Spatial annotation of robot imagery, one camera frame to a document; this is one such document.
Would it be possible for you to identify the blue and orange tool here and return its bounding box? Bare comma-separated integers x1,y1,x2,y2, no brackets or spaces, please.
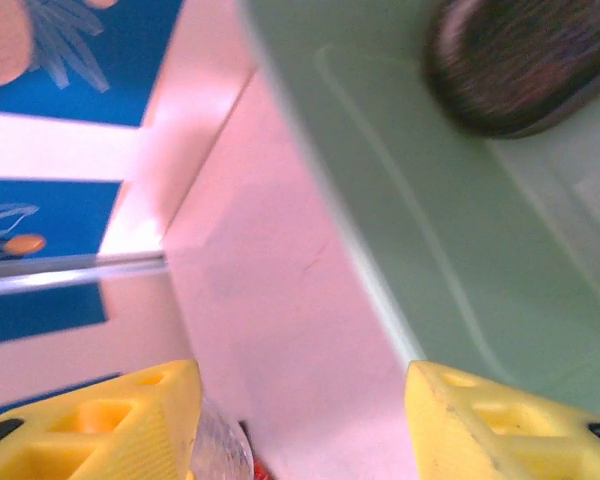
237,419,274,480

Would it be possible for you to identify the brown translucent plate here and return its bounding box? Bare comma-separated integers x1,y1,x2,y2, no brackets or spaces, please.
422,0,600,141

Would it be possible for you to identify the green plastic bin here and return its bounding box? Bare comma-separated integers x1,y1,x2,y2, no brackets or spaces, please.
237,0,600,431

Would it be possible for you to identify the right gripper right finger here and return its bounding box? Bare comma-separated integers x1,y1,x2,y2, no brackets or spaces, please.
404,358,600,480

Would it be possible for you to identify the clear smooth plate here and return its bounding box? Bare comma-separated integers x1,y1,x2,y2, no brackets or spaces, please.
192,394,255,480

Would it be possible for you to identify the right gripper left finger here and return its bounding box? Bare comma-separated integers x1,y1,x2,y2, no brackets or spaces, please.
0,358,205,480

